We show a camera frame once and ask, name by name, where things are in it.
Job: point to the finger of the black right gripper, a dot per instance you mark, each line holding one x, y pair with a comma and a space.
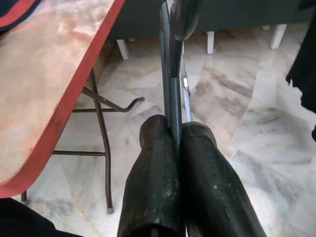
185, 19

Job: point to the navy garment with red trim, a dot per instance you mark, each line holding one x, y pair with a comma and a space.
12, 17

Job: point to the marble pattern folding table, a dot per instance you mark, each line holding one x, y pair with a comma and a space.
37, 86

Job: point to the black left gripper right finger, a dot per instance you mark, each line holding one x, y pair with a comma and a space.
212, 192

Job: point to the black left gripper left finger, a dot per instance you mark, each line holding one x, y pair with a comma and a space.
153, 185

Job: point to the black TV console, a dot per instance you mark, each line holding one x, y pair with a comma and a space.
247, 12

